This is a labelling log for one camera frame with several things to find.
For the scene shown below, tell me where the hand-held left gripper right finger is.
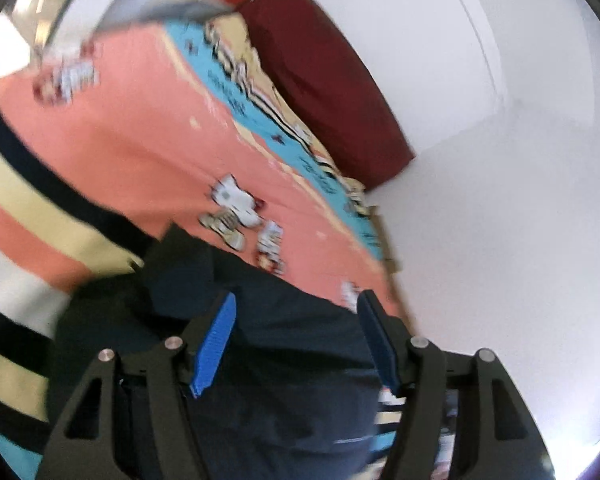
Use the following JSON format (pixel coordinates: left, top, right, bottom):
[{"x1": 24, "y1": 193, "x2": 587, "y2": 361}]
[{"x1": 356, "y1": 289, "x2": 556, "y2": 480}]

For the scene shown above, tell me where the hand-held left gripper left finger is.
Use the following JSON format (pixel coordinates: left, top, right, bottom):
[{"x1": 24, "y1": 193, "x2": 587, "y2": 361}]
[{"x1": 35, "y1": 291, "x2": 238, "y2": 480}]

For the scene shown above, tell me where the dark navy garment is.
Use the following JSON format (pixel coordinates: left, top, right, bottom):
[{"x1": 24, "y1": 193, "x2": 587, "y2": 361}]
[{"x1": 47, "y1": 225, "x2": 406, "y2": 480}]

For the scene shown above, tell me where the striped cartoon printed blanket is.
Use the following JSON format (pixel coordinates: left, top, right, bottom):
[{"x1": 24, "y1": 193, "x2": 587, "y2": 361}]
[{"x1": 0, "y1": 12, "x2": 412, "y2": 480}]

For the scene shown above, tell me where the dark red headboard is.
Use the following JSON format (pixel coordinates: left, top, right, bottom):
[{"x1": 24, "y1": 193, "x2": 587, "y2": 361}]
[{"x1": 236, "y1": 0, "x2": 416, "y2": 192}]

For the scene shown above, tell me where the wooden bed frame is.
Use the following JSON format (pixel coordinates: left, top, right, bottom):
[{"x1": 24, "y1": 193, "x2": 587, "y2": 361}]
[{"x1": 350, "y1": 177, "x2": 402, "y2": 275}]

